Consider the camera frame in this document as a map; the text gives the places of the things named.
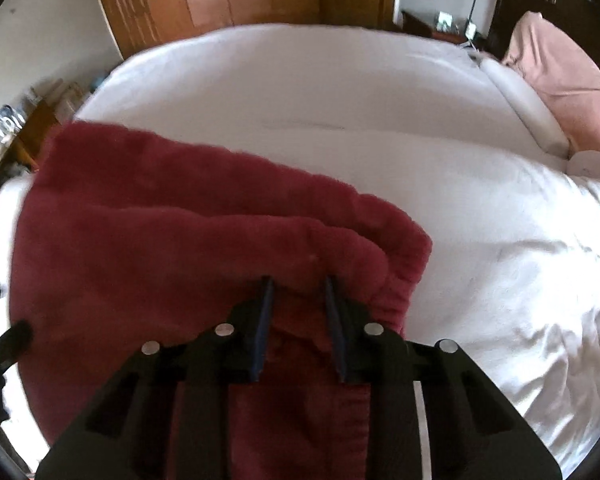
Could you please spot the pink pillow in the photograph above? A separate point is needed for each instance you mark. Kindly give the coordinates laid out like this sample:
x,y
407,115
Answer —
x,y
565,75

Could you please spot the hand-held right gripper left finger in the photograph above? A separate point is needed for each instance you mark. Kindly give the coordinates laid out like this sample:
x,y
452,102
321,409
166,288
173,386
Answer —
x,y
259,332

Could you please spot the wooden sideboard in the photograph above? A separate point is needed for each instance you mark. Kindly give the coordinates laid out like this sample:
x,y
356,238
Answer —
x,y
35,125

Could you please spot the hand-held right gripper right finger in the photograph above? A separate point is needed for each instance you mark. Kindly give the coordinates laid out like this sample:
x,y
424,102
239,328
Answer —
x,y
336,332

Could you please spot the dark wooden nightstand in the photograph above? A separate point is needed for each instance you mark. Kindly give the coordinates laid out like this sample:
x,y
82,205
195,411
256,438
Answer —
x,y
432,27

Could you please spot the white pillow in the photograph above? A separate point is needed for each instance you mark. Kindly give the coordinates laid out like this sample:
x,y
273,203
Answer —
x,y
525,105

